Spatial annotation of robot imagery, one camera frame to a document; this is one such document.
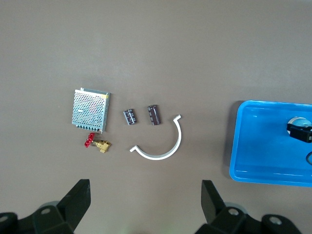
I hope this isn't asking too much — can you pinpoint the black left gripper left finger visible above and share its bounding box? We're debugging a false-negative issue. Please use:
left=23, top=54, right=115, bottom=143
left=0, top=179, right=91, bottom=234

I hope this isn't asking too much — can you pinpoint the metal mesh power supply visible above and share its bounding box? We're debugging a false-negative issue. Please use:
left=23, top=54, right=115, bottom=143
left=71, top=87, right=111, bottom=134

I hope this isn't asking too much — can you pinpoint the white curved plastic clamp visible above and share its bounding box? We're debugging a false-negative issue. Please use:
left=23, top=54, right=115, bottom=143
left=129, top=114, right=183, bottom=161

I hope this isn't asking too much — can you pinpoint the brass valve red handle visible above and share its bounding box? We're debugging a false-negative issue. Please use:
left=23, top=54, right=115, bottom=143
left=84, top=132, right=112, bottom=154

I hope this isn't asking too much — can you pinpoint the light blue service bell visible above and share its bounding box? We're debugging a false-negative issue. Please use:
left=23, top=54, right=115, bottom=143
left=286, top=116, right=312, bottom=135

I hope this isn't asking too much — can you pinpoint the short dark capacitor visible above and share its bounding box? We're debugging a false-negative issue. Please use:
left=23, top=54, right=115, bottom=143
left=123, top=108, right=138, bottom=126

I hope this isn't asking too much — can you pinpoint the blue plastic tray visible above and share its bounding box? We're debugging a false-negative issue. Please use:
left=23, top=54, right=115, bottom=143
left=229, top=99, right=312, bottom=188

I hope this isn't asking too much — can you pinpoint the long brown capacitor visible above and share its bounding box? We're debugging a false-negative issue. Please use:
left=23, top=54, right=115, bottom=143
left=147, top=104, right=162, bottom=126

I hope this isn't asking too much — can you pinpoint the brown table mat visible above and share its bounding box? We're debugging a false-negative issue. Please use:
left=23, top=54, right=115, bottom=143
left=0, top=0, right=312, bottom=234

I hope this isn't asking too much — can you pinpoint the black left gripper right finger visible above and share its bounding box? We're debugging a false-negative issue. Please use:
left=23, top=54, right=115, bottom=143
left=195, top=179, right=303, bottom=234

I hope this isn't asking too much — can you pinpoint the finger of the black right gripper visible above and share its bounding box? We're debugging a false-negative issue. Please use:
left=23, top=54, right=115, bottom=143
left=287, top=123, right=312, bottom=144

